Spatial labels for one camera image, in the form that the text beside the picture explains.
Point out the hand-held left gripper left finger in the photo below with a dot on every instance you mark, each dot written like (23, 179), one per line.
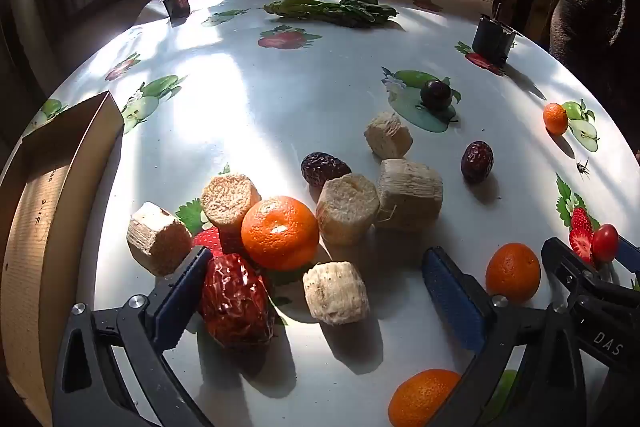
(172, 307)

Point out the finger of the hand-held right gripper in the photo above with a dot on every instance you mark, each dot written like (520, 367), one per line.
(567, 264)
(631, 255)

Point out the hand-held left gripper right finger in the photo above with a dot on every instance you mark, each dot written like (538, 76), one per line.
(450, 302)

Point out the large glossy red date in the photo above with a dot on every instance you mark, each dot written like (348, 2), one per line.
(235, 302)

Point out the red cherry tomato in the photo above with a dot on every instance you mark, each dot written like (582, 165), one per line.
(605, 243)

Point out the medium orange tangerine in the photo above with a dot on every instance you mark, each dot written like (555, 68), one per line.
(420, 399)
(513, 272)

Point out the beige loofah chunk front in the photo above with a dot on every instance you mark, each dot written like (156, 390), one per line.
(336, 293)

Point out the beige loofah chunk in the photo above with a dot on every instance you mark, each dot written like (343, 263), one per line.
(346, 208)
(336, 293)
(410, 194)

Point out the beige loofah chunk right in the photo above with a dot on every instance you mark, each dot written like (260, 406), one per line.
(410, 194)

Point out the toasted loofah chunk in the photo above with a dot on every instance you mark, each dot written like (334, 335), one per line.
(229, 201)

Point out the large orange tangerine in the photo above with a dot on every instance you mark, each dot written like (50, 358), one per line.
(280, 233)

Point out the dark wrinkled date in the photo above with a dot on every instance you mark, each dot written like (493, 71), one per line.
(476, 162)
(325, 168)

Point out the beige loofah chunk centre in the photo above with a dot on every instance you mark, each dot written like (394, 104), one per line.
(346, 208)

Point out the small orange tangerine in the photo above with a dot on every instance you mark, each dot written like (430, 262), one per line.
(555, 118)

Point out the cardboard box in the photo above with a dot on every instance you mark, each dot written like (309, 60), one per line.
(35, 232)

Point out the small loofah chunk far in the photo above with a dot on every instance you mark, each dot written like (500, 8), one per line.
(388, 135)

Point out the brown fuzzy cloth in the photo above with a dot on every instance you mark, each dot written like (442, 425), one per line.
(595, 22)

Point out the black clamp right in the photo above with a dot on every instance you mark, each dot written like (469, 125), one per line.
(492, 39)

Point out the green leafy vegetable bunch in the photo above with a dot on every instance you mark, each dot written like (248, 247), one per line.
(332, 11)

